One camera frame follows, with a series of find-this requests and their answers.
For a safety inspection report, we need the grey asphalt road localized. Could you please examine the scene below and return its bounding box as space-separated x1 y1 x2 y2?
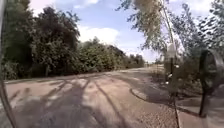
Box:
0 67 181 128

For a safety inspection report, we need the row of dense green trees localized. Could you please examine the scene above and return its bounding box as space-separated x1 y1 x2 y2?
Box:
0 0 146 81

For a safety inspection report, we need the pole with pale sign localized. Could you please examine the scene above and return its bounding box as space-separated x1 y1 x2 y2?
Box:
164 42 182 128

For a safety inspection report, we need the gravel strip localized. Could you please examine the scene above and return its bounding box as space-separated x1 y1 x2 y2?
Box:
129 87 179 128

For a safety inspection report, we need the group of thin trees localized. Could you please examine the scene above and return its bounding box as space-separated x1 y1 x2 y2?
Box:
116 0 224 91

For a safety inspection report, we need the dark round frame on post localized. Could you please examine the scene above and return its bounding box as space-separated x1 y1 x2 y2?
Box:
198 49 224 119

